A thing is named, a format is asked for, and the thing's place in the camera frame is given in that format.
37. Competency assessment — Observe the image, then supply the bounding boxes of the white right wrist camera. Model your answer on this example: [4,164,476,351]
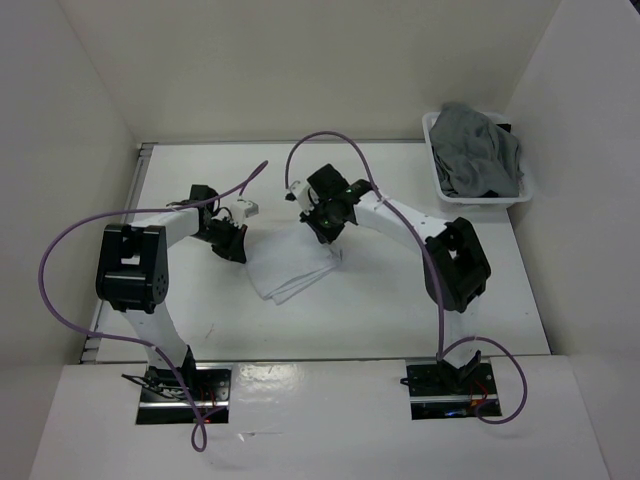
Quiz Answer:
[285,181,317,211]

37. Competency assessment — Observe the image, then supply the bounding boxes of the white plastic laundry basket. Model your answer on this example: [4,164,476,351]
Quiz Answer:
[422,102,533,210]

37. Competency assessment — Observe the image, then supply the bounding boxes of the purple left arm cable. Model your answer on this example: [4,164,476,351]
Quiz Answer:
[38,159,270,452]

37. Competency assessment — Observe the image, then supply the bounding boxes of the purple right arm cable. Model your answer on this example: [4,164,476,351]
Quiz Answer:
[283,130,529,426]

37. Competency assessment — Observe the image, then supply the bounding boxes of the grey skirt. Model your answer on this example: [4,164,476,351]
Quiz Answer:
[429,102,522,198]

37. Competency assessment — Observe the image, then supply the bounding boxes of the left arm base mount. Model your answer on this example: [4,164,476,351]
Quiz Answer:
[122,363,235,426]

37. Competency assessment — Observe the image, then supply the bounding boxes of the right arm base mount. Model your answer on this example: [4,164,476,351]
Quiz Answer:
[400,360,502,421]

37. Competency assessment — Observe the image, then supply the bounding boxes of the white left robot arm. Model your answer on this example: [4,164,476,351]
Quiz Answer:
[96,184,259,400]

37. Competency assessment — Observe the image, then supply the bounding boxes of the white skirt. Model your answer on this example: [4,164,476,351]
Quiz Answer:
[246,224,343,305]

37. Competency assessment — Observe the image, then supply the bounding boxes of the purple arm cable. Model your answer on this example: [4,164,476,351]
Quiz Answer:
[38,159,270,452]
[283,130,529,426]

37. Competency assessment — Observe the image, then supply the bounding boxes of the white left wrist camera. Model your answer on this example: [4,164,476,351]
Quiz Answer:
[228,198,259,226]

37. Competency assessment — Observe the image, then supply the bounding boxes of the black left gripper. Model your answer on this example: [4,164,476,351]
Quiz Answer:
[192,217,248,264]

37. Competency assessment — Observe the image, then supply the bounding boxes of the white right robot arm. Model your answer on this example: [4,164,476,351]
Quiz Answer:
[286,164,491,393]

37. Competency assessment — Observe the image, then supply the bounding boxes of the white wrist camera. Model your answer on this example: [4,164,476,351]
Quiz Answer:
[228,198,259,226]
[285,181,317,211]

